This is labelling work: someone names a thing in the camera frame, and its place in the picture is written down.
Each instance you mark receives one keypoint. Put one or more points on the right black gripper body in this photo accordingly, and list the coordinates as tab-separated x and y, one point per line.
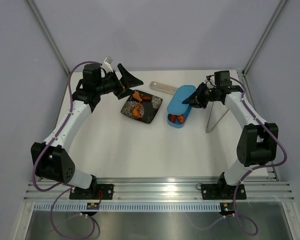
206	95

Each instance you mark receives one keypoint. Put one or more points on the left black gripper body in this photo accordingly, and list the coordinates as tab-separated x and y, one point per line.
111	84

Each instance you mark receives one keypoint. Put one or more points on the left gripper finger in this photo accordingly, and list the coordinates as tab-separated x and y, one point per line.
128	92
127	79

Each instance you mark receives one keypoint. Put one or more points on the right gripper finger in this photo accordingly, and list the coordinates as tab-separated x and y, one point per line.
195	105
191	100

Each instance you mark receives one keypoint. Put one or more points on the blue lunch box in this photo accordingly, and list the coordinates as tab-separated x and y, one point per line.
176	124

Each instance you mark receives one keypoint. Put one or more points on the blue lunch box lid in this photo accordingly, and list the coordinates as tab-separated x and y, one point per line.
176	105

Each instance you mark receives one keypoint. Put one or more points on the metal tongs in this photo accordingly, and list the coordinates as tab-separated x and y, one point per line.
216	114

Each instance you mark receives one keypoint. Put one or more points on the red sausage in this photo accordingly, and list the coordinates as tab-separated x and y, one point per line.
173	118

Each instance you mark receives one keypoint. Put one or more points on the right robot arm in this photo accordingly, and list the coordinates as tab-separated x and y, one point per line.
227	93

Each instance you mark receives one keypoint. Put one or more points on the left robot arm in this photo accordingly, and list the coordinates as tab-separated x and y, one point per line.
52	165

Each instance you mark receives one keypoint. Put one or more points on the fried chicken wing top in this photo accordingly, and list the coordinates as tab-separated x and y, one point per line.
136	95

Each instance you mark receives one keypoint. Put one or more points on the black floral square plate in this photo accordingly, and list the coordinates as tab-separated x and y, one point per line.
151	107

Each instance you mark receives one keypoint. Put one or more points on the fried chicken piece lower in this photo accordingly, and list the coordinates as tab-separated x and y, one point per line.
138	111

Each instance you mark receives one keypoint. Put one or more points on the right circuit board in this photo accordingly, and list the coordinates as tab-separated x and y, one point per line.
226	209

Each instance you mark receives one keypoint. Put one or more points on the circuit board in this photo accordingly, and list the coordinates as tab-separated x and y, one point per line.
93	206
226	209

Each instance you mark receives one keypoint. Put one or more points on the left circuit board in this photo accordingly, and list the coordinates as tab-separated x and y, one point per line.
93	206

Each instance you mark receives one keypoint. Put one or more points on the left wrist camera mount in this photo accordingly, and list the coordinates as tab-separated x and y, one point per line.
106	65

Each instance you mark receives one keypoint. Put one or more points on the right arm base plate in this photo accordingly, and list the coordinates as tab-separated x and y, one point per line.
215	192

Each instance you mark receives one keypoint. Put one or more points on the aluminium rail front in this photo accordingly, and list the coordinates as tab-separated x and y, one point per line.
185	189

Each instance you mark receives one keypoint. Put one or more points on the aluminium rail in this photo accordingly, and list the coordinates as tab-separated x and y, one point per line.
257	146
185	189

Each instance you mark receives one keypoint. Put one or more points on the right side aluminium rail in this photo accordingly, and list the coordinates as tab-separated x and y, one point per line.
257	146

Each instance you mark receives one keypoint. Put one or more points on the white slotted cable duct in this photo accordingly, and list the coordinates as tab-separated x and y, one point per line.
140	207

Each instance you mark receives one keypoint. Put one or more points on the left aluminium frame post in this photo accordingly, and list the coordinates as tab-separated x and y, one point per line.
38	17

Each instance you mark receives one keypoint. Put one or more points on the aluminium frame post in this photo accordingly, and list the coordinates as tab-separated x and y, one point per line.
38	17
265	35

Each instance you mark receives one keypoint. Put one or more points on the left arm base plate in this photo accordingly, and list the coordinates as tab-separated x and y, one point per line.
103	191

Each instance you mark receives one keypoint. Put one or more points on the right aluminium frame post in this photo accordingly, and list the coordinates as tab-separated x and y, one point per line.
265	35

